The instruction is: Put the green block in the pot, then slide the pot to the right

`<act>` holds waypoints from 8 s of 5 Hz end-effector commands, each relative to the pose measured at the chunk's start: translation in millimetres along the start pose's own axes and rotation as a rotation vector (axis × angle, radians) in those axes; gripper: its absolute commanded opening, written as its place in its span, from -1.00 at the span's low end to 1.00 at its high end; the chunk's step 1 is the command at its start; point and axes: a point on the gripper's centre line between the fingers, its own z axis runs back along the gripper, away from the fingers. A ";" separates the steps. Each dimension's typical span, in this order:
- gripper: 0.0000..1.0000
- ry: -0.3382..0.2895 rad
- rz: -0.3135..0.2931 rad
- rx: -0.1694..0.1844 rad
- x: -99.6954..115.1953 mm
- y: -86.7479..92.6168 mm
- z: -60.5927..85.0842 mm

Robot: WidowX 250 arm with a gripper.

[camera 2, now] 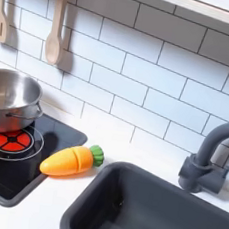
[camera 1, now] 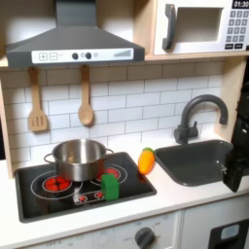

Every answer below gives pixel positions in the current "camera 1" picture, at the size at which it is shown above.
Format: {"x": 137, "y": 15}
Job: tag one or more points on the wooden spoon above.
{"x": 85, "y": 103}

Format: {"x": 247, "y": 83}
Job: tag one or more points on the wooden slotted spatula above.
{"x": 37, "y": 107}

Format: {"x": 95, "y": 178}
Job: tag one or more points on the black stove top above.
{"x": 81, "y": 188}

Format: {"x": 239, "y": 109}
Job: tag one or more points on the white toy microwave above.
{"x": 201, "y": 26}

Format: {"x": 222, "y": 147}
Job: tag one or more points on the dark grey tap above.
{"x": 197, "y": 120}

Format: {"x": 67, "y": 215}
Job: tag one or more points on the orange toy carrot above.
{"x": 146, "y": 161}

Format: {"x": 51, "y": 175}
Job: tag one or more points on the steel pot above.
{"x": 79, "y": 160}

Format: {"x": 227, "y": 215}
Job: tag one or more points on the grey oven knob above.
{"x": 144, "y": 237}

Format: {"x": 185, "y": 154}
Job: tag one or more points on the grey range hood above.
{"x": 74, "y": 39}

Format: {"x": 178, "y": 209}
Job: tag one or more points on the dark grey sink basin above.
{"x": 194, "y": 162}

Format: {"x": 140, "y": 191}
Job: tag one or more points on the green block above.
{"x": 110, "y": 187}

